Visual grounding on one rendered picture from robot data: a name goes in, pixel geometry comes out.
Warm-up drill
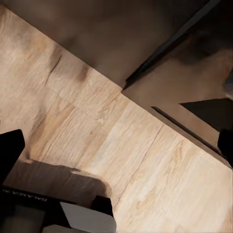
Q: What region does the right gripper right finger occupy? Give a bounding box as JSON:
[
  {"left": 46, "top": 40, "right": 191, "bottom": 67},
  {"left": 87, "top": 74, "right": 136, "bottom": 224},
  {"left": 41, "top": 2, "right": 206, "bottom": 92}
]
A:
[{"left": 217, "top": 129, "right": 233, "bottom": 168}]

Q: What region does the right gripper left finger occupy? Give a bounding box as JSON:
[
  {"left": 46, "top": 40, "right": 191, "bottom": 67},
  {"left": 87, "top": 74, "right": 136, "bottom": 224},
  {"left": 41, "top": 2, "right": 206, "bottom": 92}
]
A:
[{"left": 0, "top": 129, "right": 25, "bottom": 186}]

